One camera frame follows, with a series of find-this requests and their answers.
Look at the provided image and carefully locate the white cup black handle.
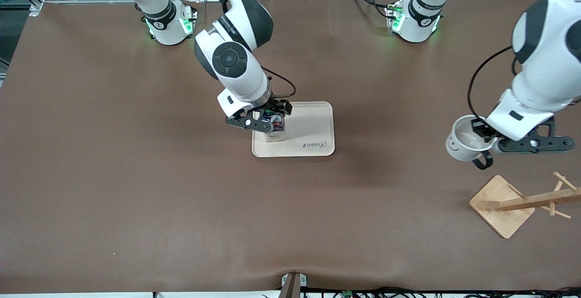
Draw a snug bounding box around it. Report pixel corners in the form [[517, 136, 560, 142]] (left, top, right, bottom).
[[445, 115, 498, 170]]

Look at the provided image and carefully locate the blue milk carton green cap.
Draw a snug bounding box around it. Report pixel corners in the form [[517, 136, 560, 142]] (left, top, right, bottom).
[[260, 110, 286, 143]]

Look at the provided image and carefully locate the wooden cup rack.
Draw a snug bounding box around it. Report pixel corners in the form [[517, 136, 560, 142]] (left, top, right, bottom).
[[468, 171, 581, 239]]

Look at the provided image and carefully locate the cream plastic tray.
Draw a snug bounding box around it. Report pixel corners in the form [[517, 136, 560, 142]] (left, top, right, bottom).
[[252, 101, 336, 158]]

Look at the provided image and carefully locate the brown table cover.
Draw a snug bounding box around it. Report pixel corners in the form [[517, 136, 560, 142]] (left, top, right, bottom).
[[0, 0, 581, 295]]

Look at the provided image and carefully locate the metal table clamp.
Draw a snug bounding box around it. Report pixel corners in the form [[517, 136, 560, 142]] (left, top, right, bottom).
[[281, 272, 308, 298]]

